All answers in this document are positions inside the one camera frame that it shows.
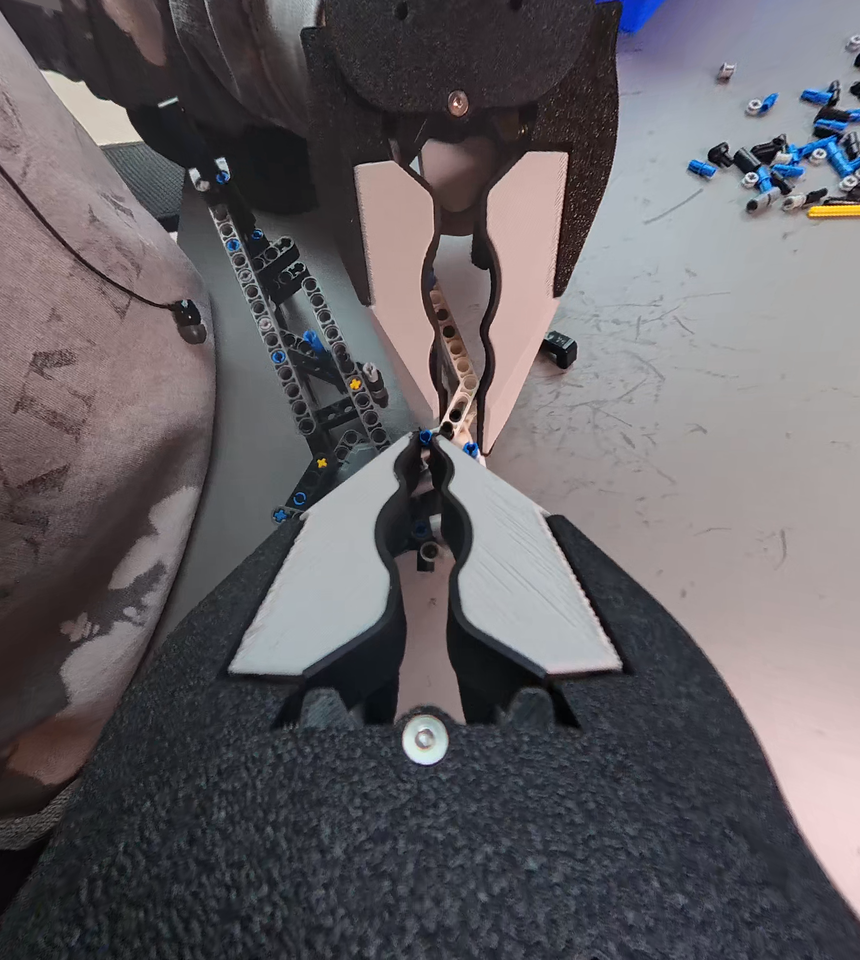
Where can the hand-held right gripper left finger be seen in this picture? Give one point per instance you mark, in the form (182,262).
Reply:
(325,585)

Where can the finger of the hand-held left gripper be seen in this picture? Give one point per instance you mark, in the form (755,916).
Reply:
(527,247)
(392,247)

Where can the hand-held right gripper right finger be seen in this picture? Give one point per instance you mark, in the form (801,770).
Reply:
(527,577)

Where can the white bent brick beam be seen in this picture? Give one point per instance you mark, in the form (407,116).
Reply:
(456,352)

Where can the grey black toy truck chassis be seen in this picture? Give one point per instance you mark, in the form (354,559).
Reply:
(255,300)

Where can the small black bent brick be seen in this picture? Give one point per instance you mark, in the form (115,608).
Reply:
(561,349)

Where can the black round cushion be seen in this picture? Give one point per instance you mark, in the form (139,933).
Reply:
(272,172)

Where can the blue plastic storage bin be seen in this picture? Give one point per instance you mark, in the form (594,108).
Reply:
(644,13)

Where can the black chair armrest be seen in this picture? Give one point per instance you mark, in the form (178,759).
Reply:
(141,176)

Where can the person's grey printed sweatshirt torso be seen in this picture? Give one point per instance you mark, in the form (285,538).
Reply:
(62,450)

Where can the pile of small toy connectors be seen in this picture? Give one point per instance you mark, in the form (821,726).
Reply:
(835,150)

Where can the yellow brick axle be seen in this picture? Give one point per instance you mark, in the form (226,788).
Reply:
(850,211)

